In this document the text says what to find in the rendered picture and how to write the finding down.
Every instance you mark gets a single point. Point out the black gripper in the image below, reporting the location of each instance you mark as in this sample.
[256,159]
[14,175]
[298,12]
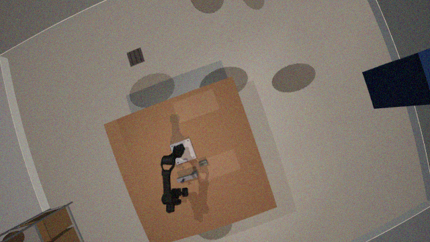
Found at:
[178,192]

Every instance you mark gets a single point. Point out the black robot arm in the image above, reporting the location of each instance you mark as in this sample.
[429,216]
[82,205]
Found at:
[169,196]

